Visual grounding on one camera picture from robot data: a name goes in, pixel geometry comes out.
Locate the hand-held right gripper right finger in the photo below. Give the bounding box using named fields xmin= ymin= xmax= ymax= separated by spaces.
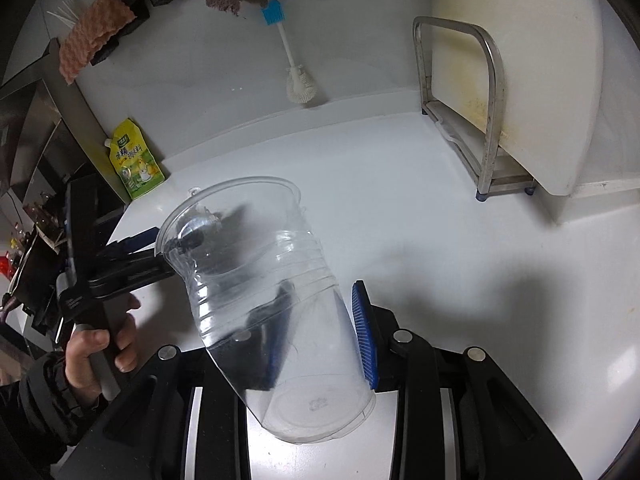
xmin=351 ymin=280 xmax=591 ymax=480

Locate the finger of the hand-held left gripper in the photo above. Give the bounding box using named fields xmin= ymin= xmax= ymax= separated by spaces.
xmin=90 ymin=232 xmax=203 ymax=302
xmin=102 ymin=227 xmax=161 ymax=263

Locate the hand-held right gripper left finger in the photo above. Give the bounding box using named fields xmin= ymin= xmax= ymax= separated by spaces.
xmin=55 ymin=280 xmax=296 ymax=480

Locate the clear plastic cup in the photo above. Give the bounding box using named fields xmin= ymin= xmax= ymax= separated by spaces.
xmin=155 ymin=176 xmax=377 ymax=445

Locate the person's left forearm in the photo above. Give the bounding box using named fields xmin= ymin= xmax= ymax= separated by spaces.
xmin=0 ymin=350 xmax=108 ymax=461

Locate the person's left hand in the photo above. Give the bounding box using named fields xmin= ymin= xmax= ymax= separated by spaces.
xmin=65 ymin=294 xmax=142 ymax=406

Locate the cluster of condiment bottles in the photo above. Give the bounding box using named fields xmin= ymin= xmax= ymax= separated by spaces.
xmin=0 ymin=187 xmax=66 ymax=281

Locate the yellow seasoning pouch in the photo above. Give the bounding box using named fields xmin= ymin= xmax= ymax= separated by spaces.
xmin=104 ymin=118 xmax=166 ymax=202

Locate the stainless steel stove hood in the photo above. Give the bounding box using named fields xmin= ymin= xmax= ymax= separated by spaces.
xmin=0 ymin=35 xmax=133 ymax=206

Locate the orange waffle sponge cloth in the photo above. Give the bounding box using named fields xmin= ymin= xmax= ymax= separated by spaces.
xmin=58 ymin=0 xmax=137 ymax=86

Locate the bundle of white sticks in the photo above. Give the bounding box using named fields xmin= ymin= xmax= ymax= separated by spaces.
xmin=46 ymin=4 xmax=81 ymax=26

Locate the metal board rack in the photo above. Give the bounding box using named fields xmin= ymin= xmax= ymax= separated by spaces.
xmin=412 ymin=16 xmax=538 ymax=203

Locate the blue white bottle brush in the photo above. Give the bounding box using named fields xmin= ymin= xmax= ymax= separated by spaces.
xmin=261 ymin=0 xmax=321 ymax=106

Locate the white cutting board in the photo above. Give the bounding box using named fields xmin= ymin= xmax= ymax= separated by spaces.
xmin=429 ymin=0 xmax=608 ymax=198

